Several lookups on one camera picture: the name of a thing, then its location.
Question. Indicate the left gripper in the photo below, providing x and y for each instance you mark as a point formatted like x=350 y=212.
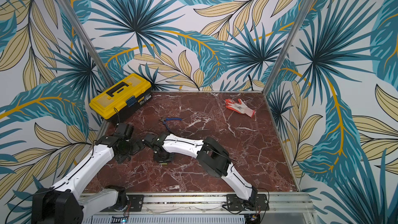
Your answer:
x=121 y=158

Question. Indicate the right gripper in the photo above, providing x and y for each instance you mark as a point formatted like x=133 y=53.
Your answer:
x=162 y=157

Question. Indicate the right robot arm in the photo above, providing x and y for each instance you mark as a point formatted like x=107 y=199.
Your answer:
x=213 y=158

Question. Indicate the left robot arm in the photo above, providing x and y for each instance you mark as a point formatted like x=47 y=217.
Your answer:
x=63 y=204

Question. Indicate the yellow black toolbox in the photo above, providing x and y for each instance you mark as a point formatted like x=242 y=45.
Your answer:
x=122 y=100

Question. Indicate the red white work glove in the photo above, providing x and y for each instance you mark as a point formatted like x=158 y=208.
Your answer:
x=239 y=107

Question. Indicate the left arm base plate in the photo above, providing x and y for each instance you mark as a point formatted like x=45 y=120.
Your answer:
x=131 y=203

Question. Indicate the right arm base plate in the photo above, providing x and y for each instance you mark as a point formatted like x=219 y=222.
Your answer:
x=235 y=204

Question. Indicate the aluminium front rail frame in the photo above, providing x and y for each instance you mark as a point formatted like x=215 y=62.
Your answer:
x=288 y=202

